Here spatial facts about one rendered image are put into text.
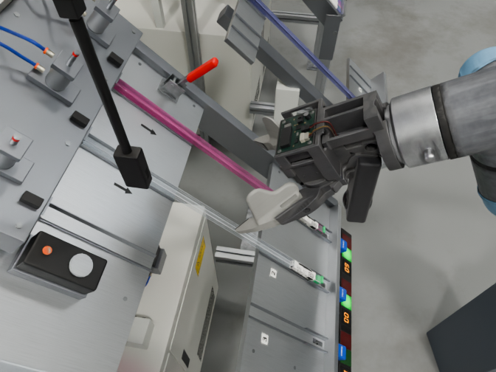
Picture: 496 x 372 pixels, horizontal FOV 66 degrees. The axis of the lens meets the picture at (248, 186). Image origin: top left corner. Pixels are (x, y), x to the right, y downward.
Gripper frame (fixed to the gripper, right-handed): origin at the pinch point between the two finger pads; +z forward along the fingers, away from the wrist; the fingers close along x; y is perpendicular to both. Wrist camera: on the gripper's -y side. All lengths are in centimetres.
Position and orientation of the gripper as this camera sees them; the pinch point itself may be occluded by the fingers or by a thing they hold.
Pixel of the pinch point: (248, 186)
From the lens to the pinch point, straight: 51.5
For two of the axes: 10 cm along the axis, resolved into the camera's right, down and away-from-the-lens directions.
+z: -8.3, 2.1, 5.2
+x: -1.6, 8.0, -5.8
